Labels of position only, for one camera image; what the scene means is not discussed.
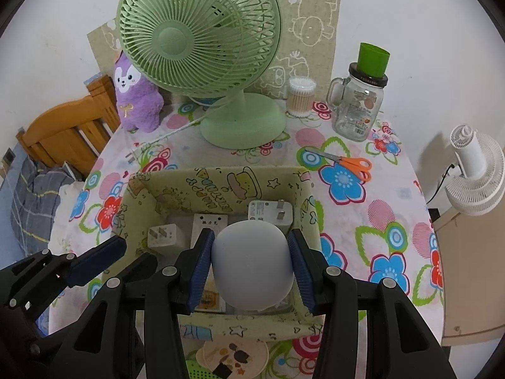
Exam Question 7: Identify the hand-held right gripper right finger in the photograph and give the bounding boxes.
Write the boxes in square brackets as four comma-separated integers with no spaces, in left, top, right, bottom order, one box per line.
[288,228,458,379]

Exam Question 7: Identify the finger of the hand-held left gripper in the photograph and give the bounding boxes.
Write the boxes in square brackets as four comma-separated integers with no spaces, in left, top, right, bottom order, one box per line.
[114,252,159,285]
[0,236,128,313]

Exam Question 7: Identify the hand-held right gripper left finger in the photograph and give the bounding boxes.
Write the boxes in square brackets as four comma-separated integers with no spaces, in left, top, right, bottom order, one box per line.
[47,228,216,379]

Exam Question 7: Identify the small white charger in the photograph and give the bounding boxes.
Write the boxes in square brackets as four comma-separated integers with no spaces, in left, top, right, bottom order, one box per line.
[147,224,178,255]

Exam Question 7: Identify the large white charger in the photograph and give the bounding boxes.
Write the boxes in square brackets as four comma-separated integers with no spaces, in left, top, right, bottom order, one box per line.
[248,199,294,234]

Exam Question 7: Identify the yellow cartoon fabric storage box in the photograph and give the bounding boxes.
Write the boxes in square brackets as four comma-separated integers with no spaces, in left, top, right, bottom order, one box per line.
[111,166,324,342]

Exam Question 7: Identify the green perforated oval case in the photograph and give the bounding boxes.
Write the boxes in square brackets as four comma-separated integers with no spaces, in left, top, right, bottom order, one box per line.
[185,359,222,379]

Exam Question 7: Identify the white small carton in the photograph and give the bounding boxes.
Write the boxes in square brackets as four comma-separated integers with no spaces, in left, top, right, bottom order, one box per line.
[190,213,230,312]

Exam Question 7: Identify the white pillow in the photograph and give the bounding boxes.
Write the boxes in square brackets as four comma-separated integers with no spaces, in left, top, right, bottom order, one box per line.
[49,182,86,247]

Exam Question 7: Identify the floral tablecloth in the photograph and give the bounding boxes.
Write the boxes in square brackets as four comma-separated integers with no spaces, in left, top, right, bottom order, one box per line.
[47,99,444,379]

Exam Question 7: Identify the grey plaid quilt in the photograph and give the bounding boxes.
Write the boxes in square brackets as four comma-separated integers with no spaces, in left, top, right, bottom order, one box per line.
[10,157,85,257]

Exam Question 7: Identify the wooden bed headboard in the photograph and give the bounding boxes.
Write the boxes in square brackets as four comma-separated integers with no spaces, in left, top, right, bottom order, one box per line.
[16,74,121,178]

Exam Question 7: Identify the purple plush toy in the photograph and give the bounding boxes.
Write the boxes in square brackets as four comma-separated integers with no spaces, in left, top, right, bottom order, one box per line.
[114,52,164,133]

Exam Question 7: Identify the glass mug jar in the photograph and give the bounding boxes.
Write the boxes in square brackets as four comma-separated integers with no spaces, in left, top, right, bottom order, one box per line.
[326,63,389,142]

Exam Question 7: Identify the cotton swab container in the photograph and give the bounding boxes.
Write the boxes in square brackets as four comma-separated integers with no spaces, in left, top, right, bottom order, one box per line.
[287,77,317,118]

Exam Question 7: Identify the white floor fan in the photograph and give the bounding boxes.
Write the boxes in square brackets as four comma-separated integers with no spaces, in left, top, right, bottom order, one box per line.
[445,124,505,216]

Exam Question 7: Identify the green plastic cup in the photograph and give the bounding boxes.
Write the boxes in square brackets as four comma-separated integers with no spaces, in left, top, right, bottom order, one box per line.
[357,42,391,76]

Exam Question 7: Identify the green desk fan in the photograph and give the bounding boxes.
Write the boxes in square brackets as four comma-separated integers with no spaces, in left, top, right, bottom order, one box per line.
[116,0,287,150]

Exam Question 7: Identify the orange-handled scissors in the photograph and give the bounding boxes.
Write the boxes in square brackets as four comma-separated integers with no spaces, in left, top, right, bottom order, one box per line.
[305,147,372,183]

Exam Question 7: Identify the white fan power cord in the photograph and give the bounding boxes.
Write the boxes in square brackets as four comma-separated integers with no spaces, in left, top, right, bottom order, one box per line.
[125,111,216,163]

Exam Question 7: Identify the black fan cable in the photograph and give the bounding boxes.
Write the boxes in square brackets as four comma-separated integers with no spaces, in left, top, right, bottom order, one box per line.
[426,162,460,204]

